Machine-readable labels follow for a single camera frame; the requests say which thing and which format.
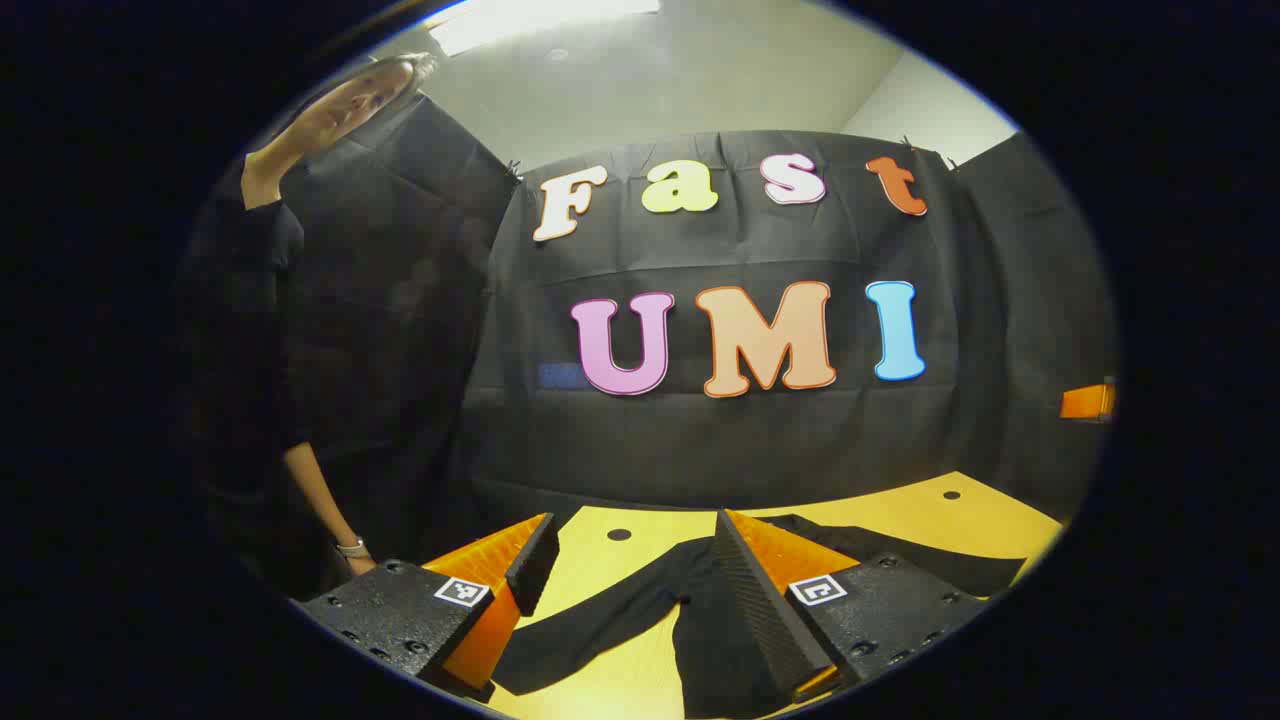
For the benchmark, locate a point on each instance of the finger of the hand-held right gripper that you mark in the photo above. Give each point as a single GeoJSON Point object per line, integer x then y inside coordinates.
{"type": "Point", "coordinates": [1088, 402]}

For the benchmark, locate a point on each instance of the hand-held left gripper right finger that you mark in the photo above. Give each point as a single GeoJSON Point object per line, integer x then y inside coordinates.
{"type": "Point", "coordinates": [760, 610]}

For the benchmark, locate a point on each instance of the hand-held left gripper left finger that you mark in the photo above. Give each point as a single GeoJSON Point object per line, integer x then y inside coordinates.
{"type": "Point", "coordinates": [532, 565]}

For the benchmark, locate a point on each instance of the black jacket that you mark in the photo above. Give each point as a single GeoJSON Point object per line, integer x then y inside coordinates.
{"type": "Point", "coordinates": [695, 640]}

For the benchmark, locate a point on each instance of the black backdrop cloth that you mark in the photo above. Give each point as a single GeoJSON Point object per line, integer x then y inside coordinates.
{"type": "Point", "coordinates": [800, 440]}

